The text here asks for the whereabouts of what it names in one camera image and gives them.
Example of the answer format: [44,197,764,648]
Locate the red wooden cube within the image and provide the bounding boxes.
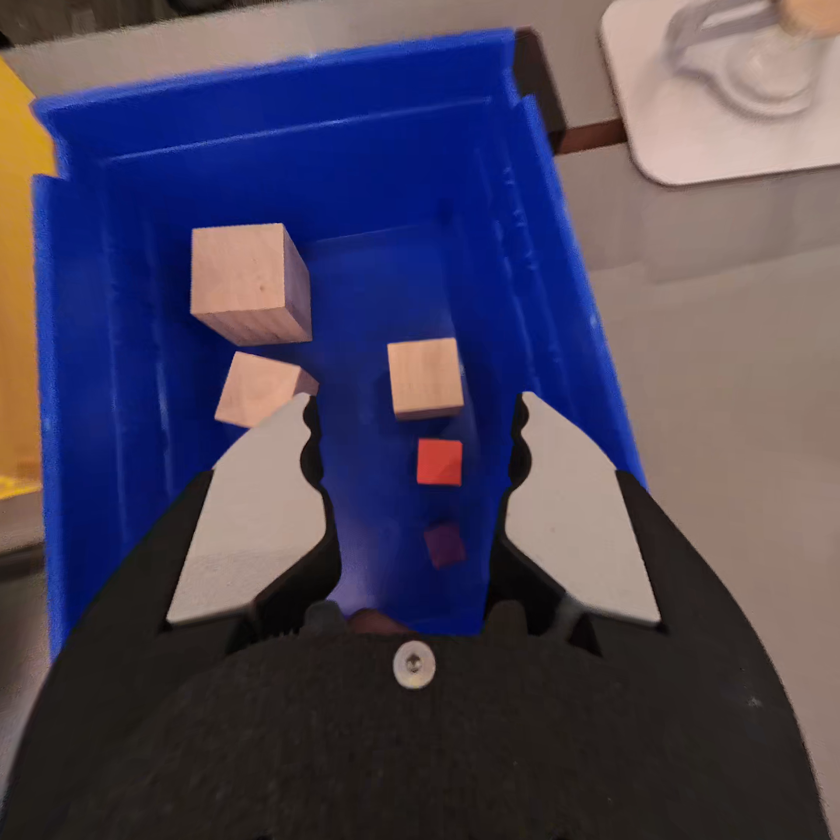
[418,439,464,487]

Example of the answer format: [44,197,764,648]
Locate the blue plastic bin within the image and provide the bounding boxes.
[33,29,647,657]

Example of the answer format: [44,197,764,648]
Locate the large wooden cube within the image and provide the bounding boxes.
[191,224,313,346]

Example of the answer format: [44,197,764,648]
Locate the yellow plastic bin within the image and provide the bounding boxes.
[0,59,56,506]

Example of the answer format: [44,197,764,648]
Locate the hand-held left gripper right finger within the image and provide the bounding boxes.
[497,392,664,631]

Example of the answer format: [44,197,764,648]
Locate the purple wooden cube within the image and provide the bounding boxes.
[423,523,467,569]

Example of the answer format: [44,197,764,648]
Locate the medium wooden cube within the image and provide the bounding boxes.
[388,338,467,421]
[214,351,319,429]

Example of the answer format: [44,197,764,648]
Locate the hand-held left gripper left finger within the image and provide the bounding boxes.
[164,392,345,631]

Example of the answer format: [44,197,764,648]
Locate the white folding stand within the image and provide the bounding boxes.
[602,0,840,186]

